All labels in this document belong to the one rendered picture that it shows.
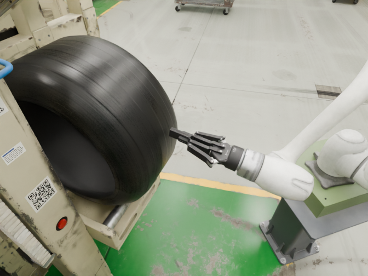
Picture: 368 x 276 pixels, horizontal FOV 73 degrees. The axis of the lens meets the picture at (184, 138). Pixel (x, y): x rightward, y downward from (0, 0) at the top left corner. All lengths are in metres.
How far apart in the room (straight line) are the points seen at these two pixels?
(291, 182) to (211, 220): 1.36
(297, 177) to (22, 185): 0.70
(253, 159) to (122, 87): 0.42
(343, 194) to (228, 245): 0.89
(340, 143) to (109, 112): 1.03
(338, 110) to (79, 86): 0.73
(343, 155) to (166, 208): 1.33
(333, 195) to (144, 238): 1.27
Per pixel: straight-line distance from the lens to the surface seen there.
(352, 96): 0.87
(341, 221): 1.50
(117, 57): 0.79
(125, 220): 1.07
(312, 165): 1.49
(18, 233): 0.81
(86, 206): 1.23
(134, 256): 1.94
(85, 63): 0.74
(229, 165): 0.75
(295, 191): 0.76
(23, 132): 0.67
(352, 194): 1.49
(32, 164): 0.72
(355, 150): 1.33
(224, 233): 2.01
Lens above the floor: 1.78
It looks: 43 degrees down
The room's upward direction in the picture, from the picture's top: straight up
